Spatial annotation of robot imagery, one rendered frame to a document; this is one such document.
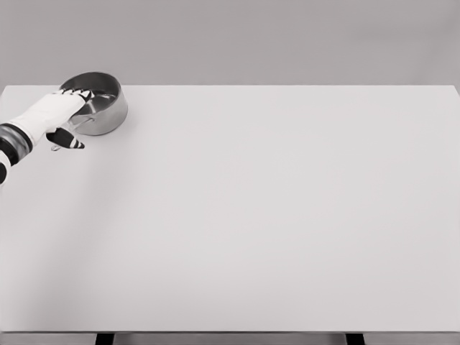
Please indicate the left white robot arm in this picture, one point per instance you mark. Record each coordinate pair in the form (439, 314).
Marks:
(14, 134)

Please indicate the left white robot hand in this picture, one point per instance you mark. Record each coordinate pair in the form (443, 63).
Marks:
(57, 108)

